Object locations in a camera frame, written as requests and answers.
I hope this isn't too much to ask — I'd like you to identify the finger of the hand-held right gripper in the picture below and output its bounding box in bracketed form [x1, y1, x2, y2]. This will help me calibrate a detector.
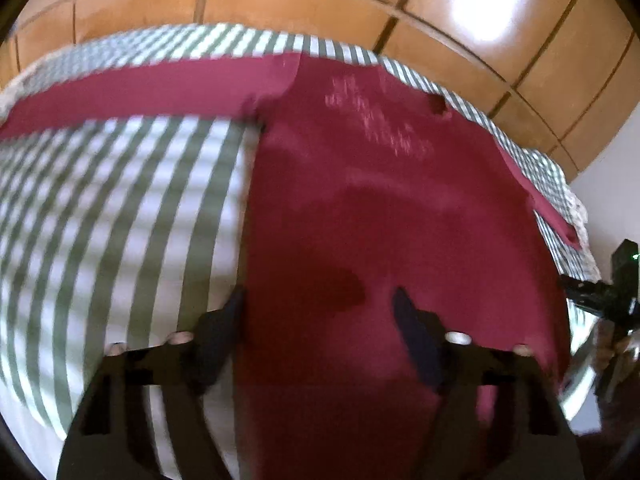
[558, 273, 607, 317]

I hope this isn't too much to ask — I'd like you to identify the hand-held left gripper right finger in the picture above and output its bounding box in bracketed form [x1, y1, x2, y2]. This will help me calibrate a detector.
[391, 286, 584, 480]

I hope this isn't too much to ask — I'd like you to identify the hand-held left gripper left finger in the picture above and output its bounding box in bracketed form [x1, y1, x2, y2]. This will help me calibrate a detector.
[56, 286, 247, 480]

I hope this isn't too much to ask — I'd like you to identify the dark red shirt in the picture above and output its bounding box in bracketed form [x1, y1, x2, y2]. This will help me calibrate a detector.
[0, 51, 583, 480]

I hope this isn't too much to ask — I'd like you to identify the green white checked bedsheet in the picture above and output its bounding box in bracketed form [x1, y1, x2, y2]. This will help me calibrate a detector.
[0, 22, 603, 480]

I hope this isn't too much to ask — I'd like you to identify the wooden wardrobe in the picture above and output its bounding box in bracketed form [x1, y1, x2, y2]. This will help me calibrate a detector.
[0, 0, 640, 187]

